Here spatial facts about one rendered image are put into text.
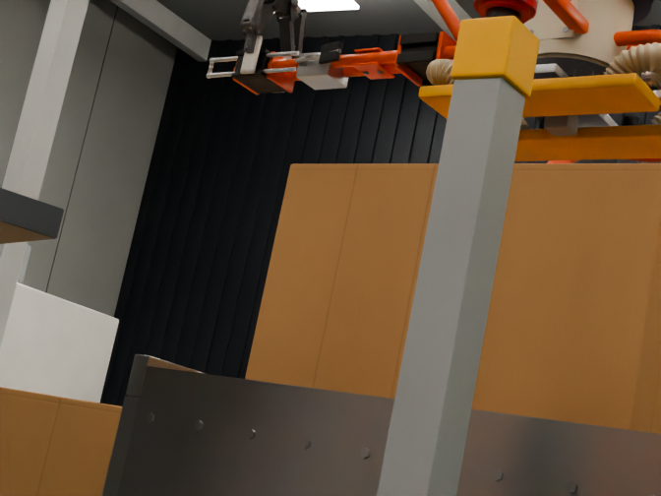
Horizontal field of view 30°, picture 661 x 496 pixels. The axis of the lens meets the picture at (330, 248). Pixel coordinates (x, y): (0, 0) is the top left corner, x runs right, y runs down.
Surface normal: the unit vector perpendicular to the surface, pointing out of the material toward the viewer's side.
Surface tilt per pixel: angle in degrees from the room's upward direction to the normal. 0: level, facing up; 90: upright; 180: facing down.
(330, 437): 90
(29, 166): 90
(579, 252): 90
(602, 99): 179
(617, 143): 179
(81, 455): 90
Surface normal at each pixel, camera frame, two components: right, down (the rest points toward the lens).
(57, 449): -0.56, -0.28
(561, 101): -0.18, 0.96
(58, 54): 0.80, 0.04
